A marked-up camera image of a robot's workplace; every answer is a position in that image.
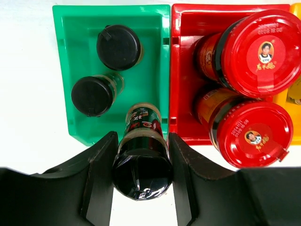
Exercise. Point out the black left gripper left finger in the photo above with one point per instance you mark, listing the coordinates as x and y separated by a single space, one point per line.
77 192

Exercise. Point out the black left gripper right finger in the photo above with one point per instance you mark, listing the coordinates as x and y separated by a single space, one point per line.
207 194

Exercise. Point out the taped black-cap spice bottle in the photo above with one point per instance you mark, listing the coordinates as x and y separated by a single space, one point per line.
142 169

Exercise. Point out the yellow-label oil bottle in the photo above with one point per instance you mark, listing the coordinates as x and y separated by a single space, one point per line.
294 92

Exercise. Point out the red-lid chili sauce jar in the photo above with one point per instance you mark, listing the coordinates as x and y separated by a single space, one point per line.
257 56

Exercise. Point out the yellow plastic bin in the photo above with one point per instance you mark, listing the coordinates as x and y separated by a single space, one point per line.
294 112

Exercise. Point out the green plastic bin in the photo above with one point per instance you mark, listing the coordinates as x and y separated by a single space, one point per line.
77 28

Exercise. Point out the red plastic bin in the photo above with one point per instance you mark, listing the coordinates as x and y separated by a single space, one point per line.
190 23

